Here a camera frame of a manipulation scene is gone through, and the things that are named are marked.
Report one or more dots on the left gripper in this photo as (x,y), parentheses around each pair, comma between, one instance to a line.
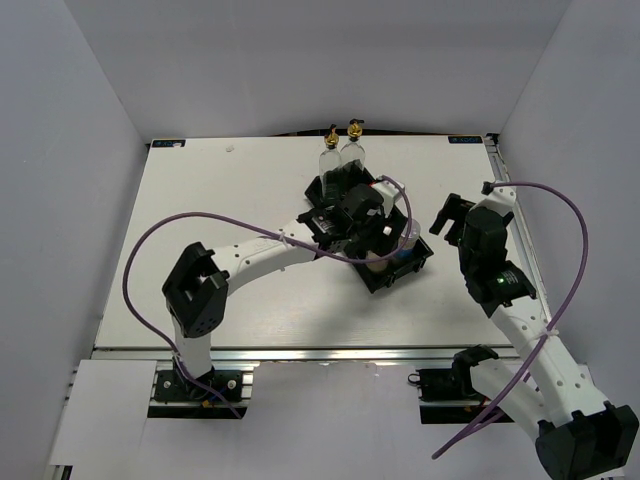
(381,243)

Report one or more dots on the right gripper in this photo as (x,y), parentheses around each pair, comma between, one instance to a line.
(453,208)

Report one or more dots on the silver-lid white powder jar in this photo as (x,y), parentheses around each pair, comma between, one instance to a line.
(376,264)

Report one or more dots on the blue-label spice shaker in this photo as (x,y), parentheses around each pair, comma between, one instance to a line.
(411,237)

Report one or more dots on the dark sauce glass bottle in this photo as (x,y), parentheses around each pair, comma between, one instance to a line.
(352,155)

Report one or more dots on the clear glass oil bottle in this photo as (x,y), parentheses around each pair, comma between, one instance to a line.
(330,168)

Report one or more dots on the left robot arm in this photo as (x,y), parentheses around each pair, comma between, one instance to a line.
(196,291)

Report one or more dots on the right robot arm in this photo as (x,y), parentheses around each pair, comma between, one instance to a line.
(577,432)

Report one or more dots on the black three-compartment tray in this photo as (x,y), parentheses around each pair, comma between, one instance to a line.
(321,221)

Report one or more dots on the left blue table sticker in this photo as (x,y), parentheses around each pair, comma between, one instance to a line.
(168,143)

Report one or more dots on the aluminium table side rail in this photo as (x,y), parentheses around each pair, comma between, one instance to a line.
(519,231)

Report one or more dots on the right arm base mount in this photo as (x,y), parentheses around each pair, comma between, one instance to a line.
(446,394)

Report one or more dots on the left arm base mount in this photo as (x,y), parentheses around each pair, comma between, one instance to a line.
(222,394)

